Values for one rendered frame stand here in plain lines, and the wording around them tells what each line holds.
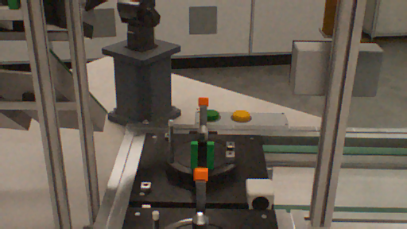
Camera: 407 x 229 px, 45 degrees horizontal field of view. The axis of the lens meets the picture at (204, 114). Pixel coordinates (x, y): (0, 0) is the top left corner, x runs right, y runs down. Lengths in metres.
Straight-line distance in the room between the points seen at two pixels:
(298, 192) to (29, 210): 0.52
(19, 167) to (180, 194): 0.46
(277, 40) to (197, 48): 0.68
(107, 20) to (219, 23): 0.88
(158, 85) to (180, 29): 2.74
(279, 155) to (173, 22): 3.01
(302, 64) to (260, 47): 3.44
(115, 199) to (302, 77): 0.38
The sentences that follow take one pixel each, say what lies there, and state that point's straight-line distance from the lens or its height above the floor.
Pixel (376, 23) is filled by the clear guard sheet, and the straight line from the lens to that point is 0.69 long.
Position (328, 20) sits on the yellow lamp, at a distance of 0.69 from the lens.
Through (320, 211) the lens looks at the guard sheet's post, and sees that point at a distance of 0.79.
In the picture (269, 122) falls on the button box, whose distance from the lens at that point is 1.10.
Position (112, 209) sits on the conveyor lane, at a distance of 0.84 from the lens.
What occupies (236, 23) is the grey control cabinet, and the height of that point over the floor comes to 0.38.
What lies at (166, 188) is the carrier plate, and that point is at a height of 0.97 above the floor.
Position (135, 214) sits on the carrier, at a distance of 0.80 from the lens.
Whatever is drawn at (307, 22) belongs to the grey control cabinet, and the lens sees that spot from 4.19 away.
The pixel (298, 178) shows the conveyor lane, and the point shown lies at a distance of 1.00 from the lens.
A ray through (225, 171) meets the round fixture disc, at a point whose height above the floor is 0.99.
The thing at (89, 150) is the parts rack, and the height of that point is 1.02.
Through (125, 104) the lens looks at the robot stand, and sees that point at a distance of 1.28.
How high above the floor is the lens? 1.45
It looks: 26 degrees down
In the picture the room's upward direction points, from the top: 1 degrees clockwise
